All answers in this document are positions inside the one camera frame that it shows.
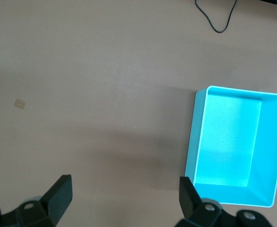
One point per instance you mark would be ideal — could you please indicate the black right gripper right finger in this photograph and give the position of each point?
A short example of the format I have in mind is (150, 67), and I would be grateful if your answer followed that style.
(190, 203)

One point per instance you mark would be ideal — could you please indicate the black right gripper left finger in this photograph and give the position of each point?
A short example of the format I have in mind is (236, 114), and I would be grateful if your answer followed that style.
(57, 198)

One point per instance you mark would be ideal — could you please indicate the teal plastic bin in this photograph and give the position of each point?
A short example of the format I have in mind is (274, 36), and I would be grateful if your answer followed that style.
(228, 142)

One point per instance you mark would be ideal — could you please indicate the small brown tape patch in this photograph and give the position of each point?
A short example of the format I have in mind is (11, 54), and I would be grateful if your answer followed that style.
(20, 104)

